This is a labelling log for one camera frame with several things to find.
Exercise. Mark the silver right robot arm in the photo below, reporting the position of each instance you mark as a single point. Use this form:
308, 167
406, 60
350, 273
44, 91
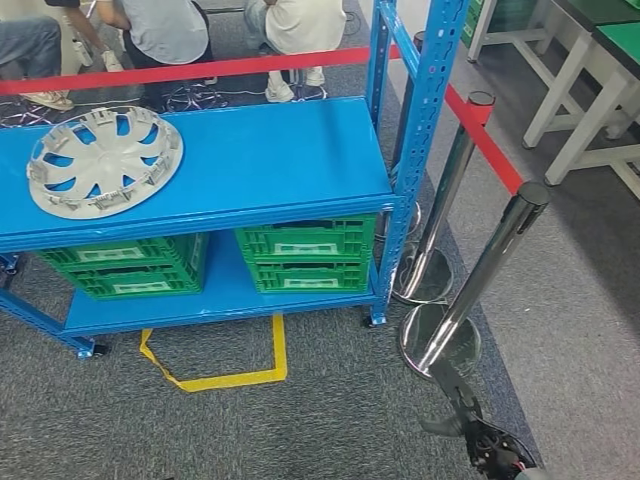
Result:
495, 454

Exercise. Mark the red barrier tape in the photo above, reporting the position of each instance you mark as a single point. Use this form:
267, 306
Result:
457, 106
500, 162
200, 68

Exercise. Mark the dark stanchion post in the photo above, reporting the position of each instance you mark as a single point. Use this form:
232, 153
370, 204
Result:
407, 99

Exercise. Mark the blue metal shelf rack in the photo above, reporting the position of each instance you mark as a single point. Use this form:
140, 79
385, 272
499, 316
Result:
260, 159

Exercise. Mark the person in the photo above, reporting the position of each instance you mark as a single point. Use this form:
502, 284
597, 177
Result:
164, 30
305, 26
25, 46

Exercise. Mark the black chrome swivel stool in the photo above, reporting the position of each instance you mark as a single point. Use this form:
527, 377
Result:
195, 99
312, 91
20, 114

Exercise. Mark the grey wheel hubcap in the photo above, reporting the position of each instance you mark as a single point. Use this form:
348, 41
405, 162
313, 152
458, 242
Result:
105, 166

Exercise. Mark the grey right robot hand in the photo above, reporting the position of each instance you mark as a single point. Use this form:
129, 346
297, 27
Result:
445, 425

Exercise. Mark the white table green top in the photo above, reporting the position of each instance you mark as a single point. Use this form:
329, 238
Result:
590, 126
555, 86

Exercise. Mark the silver metal bar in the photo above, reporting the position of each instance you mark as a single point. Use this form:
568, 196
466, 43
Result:
490, 265

